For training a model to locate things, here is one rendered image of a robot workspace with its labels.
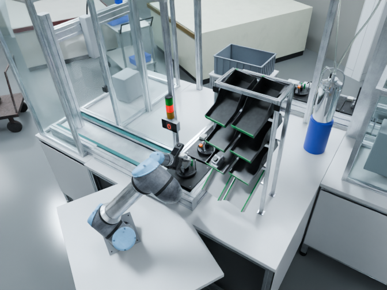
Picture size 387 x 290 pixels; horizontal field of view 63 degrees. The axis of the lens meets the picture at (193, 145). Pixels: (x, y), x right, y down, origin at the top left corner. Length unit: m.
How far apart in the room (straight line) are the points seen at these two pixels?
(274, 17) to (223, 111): 3.86
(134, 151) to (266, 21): 3.47
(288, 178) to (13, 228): 2.53
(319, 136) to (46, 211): 2.58
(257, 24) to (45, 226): 3.91
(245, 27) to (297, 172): 3.14
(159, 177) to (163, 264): 0.61
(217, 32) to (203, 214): 3.27
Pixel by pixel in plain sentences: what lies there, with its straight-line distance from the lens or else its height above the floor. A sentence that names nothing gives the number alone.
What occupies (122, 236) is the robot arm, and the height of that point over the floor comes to 1.10.
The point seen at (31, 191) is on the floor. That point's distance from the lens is 3.74.
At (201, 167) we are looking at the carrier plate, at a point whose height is 0.97.
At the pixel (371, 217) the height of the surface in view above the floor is 0.74.
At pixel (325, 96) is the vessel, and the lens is 2.21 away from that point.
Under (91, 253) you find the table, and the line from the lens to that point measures 1.94.
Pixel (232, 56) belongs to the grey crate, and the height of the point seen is 0.69.
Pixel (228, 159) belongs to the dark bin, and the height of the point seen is 1.23.
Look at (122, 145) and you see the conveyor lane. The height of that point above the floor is 0.92.
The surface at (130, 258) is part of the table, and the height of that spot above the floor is 0.86.
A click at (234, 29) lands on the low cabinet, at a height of 0.75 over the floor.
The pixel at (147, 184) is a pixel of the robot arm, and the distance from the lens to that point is 1.37.
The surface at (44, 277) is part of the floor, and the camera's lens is 3.04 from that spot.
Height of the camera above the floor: 2.43
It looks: 40 degrees down
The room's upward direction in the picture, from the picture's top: 3 degrees counter-clockwise
